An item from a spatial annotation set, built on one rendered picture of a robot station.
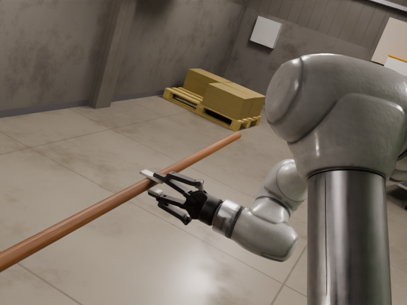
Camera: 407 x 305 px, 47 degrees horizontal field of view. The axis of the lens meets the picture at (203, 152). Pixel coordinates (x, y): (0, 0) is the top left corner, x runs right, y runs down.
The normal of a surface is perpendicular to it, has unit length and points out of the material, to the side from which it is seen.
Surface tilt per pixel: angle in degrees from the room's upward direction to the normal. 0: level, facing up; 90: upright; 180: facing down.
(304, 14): 90
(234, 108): 90
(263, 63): 90
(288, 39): 90
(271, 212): 30
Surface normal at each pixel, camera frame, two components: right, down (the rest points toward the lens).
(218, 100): -0.44, 0.16
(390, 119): 0.39, -0.17
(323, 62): 0.00, -0.67
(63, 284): 0.30, -0.90
